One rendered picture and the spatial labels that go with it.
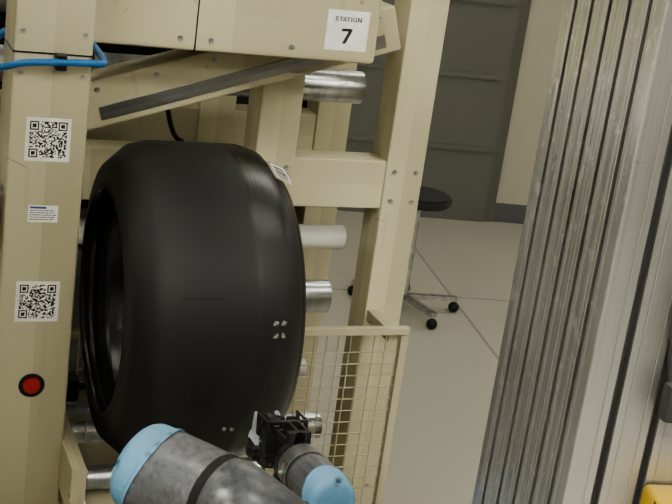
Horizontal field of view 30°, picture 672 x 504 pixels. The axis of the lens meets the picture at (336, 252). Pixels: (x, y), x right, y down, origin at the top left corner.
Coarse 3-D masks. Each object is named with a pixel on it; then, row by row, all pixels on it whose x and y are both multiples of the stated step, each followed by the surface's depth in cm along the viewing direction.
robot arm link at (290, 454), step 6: (300, 444) 193; (306, 444) 193; (288, 450) 192; (294, 450) 192; (300, 450) 191; (306, 450) 191; (312, 450) 191; (318, 450) 193; (282, 456) 192; (288, 456) 191; (294, 456) 190; (282, 462) 192; (288, 462) 190; (282, 468) 192; (282, 474) 190; (282, 480) 192
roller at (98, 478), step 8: (96, 464) 228; (104, 464) 228; (112, 464) 228; (256, 464) 237; (96, 472) 226; (104, 472) 226; (88, 480) 225; (96, 480) 226; (104, 480) 226; (88, 488) 226; (96, 488) 227; (104, 488) 227
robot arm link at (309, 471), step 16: (304, 464) 186; (320, 464) 185; (288, 480) 188; (304, 480) 183; (320, 480) 181; (336, 480) 181; (304, 496) 182; (320, 496) 180; (336, 496) 181; (352, 496) 182
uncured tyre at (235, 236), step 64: (128, 192) 216; (192, 192) 215; (256, 192) 220; (128, 256) 212; (192, 256) 209; (256, 256) 213; (128, 320) 211; (192, 320) 208; (256, 320) 212; (128, 384) 212; (192, 384) 211; (256, 384) 215
